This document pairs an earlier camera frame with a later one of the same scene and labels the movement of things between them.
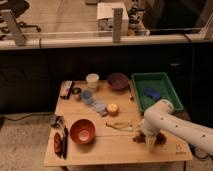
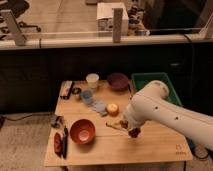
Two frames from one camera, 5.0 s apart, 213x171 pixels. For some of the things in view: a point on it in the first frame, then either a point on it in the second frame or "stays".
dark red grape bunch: [140, 138] -> [133, 132]
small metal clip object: [59, 122] stays
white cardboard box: [104, 19] stays
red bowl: [82, 131] stays
